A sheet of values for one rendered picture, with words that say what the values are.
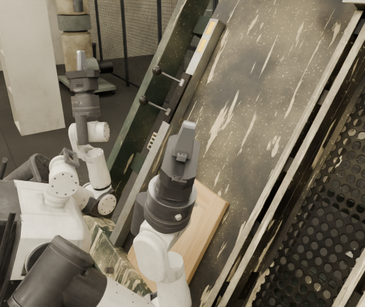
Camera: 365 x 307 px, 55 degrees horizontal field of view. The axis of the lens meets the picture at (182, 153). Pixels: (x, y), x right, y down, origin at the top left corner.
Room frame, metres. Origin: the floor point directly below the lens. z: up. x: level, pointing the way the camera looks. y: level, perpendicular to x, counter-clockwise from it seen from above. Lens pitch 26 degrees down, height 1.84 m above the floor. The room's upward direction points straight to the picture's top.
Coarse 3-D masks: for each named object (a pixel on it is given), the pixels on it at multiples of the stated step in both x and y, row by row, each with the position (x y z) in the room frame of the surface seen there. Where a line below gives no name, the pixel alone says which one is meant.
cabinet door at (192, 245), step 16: (208, 192) 0.95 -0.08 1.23; (208, 208) 0.92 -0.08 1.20; (224, 208) 0.89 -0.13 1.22; (192, 224) 0.93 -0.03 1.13; (208, 224) 0.88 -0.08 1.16; (192, 240) 0.89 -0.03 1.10; (208, 240) 0.85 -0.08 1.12; (128, 256) 1.03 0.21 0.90; (192, 256) 0.85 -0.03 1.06; (192, 272) 0.82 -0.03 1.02
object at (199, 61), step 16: (208, 48) 1.33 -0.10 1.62; (192, 64) 1.33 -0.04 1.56; (192, 80) 1.29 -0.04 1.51; (176, 112) 1.25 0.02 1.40; (160, 128) 1.27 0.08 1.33; (176, 128) 1.25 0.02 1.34; (160, 144) 1.21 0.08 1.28; (160, 160) 1.21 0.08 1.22; (144, 176) 1.18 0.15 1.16; (128, 208) 1.15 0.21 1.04; (128, 224) 1.13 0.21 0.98; (112, 240) 1.11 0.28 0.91
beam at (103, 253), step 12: (84, 216) 1.31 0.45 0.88; (96, 228) 1.20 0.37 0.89; (108, 228) 1.22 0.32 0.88; (96, 240) 1.17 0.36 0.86; (108, 240) 1.12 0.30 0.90; (96, 252) 1.12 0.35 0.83; (108, 252) 1.08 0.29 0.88; (120, 252) 1.06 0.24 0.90; (108, 264) 1.04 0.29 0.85; (120, 264) 1.00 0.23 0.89; (108, 276) 1.00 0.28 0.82; (120, 276) 0.96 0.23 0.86; (132, 276) 0.93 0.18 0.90; (132, 288) 0.90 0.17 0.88; (144, 288) 0.87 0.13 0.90
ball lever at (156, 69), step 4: (152, 68) 1.29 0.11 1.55; (156, 68) 1.28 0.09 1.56; (160, 68) 1.29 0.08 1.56; (152, 72) 1.29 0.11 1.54; (156, 72) 1.28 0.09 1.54; (160, 72) 1.29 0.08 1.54; (164, 72) 1.30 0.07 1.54; (168, 76) 1.29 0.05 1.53; (176, 80) 1.29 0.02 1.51; (180, 80) 1.29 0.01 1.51; (184, 80) 1.29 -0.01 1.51; (180, 84) 1.29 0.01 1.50
